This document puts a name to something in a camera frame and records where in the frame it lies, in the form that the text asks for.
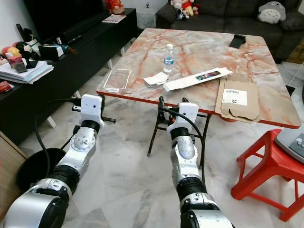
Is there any long white carton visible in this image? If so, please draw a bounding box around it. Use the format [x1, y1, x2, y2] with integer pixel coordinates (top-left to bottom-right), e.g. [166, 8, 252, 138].
[163, 67, 233, 92]

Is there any clear plastic tray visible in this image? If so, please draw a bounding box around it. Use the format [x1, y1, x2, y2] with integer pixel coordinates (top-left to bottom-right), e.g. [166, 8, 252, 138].
[104, 68, 132, 92]

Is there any small black box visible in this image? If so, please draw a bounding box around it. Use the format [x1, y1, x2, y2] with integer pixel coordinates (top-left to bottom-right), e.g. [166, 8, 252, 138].
[38, 44, 62, 61]

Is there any black rubbish bin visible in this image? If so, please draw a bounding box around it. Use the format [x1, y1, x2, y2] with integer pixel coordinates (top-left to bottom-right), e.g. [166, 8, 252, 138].
[16, 148, 67, 193]

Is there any red plastic stool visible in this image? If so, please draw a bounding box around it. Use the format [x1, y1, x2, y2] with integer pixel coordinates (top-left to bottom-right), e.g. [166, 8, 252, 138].
[231, 128, 304, 222]

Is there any white side table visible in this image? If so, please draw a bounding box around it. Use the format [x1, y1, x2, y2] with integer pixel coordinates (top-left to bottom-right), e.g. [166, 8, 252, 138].
[135, 7, 157, 29]

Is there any grey device on stool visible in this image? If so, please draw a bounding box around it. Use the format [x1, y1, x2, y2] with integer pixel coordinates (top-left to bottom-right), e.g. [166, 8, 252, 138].
[275, 124, 304, 164]

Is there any long black TV bench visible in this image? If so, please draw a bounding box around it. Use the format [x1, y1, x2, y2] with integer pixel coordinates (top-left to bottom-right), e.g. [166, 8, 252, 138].
[0, 8, 138, 145]

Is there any dark grey sofa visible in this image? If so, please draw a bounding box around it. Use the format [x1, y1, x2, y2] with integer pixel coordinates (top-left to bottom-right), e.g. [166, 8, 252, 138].
[156, 0, 304, 62]

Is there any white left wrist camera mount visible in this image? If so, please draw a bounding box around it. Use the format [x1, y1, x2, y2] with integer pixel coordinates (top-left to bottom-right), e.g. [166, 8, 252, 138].
[80, 94, 105, 125]

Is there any light wooden cabinet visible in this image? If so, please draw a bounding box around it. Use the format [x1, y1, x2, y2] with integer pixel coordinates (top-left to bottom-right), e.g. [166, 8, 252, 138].
[0, 131, 29, 219]

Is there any flat brown cardboard box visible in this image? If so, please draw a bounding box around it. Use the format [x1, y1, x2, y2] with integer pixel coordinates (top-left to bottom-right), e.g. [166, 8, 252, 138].
[215, 76, 260, 123]

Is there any white printed booklet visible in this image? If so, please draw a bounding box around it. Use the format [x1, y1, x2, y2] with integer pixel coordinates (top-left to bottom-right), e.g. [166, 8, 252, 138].
[102, 14, 127, 24]

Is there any red festive ornament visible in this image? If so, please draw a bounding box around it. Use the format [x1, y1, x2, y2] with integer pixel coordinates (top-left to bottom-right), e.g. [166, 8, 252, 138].
[104, 0, 125, 15]

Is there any black television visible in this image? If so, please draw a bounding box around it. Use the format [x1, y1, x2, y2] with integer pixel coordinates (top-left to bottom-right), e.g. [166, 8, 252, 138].
[23, 0, 105, 42]

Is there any small red packet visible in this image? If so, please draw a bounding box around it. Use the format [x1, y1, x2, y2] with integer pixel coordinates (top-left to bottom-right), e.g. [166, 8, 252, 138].
[0, 81, 14, 93]

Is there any small white paper box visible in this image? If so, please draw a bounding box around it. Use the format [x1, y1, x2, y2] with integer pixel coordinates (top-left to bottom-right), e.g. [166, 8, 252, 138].
[143, 71, 170, 88]

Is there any marble top folding table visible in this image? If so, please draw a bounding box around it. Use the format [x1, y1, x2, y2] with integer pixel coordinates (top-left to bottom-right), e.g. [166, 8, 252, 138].
[96, 28, 304, 157]

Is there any stack of white papers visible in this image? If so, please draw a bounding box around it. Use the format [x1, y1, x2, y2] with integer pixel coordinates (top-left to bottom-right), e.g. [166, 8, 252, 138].
[0, 59, 54, 85]

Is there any black and white mouse figure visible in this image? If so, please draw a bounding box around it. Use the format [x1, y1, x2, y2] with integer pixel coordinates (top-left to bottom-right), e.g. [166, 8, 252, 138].
[16, 24, 41, 69]

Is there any grey Totoro plush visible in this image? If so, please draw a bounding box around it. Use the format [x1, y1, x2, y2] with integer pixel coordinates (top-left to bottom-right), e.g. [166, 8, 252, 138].
[257, 1, 287, 24]

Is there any clear plastic water bottle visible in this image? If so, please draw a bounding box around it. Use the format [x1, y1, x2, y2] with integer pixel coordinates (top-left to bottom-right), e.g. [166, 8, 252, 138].
[163, 44, 175, 74]

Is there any white and red plush doll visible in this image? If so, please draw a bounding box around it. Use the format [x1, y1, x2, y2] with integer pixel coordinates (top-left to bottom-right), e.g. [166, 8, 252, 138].
[170, 0, 201, 20]

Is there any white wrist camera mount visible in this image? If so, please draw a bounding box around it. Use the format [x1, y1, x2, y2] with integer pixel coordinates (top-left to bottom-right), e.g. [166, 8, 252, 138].
[166, 102, 199, 136]
[80, 94, 105, 125]

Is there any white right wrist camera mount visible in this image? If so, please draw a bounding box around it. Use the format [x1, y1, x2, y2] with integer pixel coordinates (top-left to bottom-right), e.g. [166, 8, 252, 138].
[166, 102, 199, 136]

